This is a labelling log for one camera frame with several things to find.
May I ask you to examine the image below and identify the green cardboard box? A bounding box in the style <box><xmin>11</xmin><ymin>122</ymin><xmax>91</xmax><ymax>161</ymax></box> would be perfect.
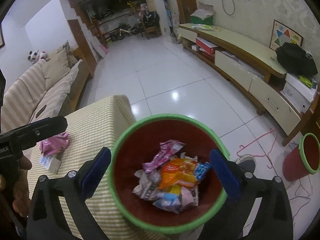
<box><xmin>190</xmin><ymin>2</ymin><xmax>215</xmax><ymax>25</ymax></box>

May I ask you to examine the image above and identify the blue white wrapper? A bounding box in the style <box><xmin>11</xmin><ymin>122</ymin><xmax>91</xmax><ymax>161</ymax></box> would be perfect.
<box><xmin>153</xmin><ymin>192</ymin><xmax>182</xmax><ymax>214</ymax></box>

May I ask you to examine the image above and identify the orange snack bag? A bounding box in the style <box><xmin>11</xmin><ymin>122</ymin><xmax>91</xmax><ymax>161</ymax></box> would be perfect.
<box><xmin>159</xmin><ymin>158</ymin><xmax>211</xmax><ymax>189</ymax></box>

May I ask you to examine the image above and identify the person's left hand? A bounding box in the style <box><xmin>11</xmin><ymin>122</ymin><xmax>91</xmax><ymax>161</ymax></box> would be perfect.
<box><xmin>1</xmin><ymin>155</ymin><xmax>32</xmax><ymax>218</ymax></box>

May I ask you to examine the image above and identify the cream wooden TV cabinet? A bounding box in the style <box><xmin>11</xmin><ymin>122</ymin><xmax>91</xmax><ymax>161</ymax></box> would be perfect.
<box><xmin>179</xmin><ymin>23</ymin><xmax>319</xmax><ymax>146</ymax></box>

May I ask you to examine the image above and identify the black bag on cabinet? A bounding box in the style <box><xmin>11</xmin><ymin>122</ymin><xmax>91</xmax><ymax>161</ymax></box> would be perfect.
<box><xmin>276</xmin><ymin>42</ymin><xmax>318</xmax><ymax>77</ymax></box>

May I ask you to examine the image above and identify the grey shoe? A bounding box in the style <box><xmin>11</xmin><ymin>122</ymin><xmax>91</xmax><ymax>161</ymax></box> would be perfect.
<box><xmin>236</xmin><ymin>154</ymin><xmax>257</xmax><ymax>173</ymax></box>

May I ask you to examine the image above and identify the white box on cabinet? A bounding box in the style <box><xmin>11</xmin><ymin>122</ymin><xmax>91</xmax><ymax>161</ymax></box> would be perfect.
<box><xmin>281</xmin><ymin>73</ymin><xmax>317</xmax><ymax>114</ymax></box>

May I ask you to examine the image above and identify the chinese checkers board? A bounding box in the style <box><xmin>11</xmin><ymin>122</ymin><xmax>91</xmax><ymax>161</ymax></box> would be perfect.
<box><xmin>269</xmin><ymin>20</ymin><xmax>304</xmax><ymax>51</ymax></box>

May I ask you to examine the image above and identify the white balance bike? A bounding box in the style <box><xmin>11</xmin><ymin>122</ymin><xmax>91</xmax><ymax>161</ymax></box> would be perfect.
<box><xmin>116</xmin><ymin>24</ymin><xmax>140</xmax><ymax>40</ymax></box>

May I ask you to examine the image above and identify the framed wall picture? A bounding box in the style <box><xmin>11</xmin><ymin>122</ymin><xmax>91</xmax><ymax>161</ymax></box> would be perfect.
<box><xmin>0</xmin><ymin>24</ymin><xmax>5</xmax><ymax>48</ymax></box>

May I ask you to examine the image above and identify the panda plush toy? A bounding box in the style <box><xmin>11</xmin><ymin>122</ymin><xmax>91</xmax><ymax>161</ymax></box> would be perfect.
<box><xmin>28</xmin><ymin>50</ymin><xmax>47</xmax><ymax>64</ymax></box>

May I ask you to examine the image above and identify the wooden chair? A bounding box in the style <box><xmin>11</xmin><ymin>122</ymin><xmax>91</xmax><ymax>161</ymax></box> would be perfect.
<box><xmin>141</xmin><ymin>11</ymin><xmax>161</xmax><ymax>40</ymax></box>

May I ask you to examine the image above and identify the pink wrapper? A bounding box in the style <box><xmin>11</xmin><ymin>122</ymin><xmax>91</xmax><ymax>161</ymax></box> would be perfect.
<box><xmin>40</xmin><ymin>132</ymin><xmax>69</xmax><ymax>156</ymax></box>

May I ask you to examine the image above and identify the green rimmed red trash bin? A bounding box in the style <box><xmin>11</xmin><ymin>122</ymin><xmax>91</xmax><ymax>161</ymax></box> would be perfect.
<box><xmin>108</xmin><ymin>114</ymin><xmax>230</xmax><ymax>234</ymax></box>

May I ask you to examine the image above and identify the white blue medicine box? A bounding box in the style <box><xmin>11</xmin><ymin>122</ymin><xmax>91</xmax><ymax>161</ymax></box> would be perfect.
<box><xmin>40</xmin><ymin>155</ymin><xmax>61</xmax><ymax>174</ymax></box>

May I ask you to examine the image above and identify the red folder in cabinet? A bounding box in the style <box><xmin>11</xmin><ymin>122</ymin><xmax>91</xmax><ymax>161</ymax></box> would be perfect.
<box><xmin>196</xmin><ymin>37</ymin><xmax>219</xmax><ymax>55</ymax></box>

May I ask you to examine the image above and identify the beige striped sofa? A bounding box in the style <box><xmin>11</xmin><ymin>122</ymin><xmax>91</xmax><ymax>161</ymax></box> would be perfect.
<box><xmin>1</xmin><ymin>45</ymin><xmax>90</xmax><ymax>133</ymax></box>

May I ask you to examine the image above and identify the yellow checkered tablecloth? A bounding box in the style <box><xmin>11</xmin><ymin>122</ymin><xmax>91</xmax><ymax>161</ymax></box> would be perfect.
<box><xmin>27</xmin><ymin>95</ymin><xmax>166</xmax><ymax>239</ymax></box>

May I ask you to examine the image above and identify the beige sofa cushion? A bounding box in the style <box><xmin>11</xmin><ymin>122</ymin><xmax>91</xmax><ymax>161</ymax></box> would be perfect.
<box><xmin>42</xmin><ymin>49</ymin><xmax>71</xmax><ymax>90</ymax></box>

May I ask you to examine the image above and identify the pink wire hanger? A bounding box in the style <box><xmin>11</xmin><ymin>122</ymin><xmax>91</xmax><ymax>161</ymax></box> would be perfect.
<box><xmin>236</xmin><ymin>128</ymin><xmax>279</xmax><ymax>170</ymax></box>

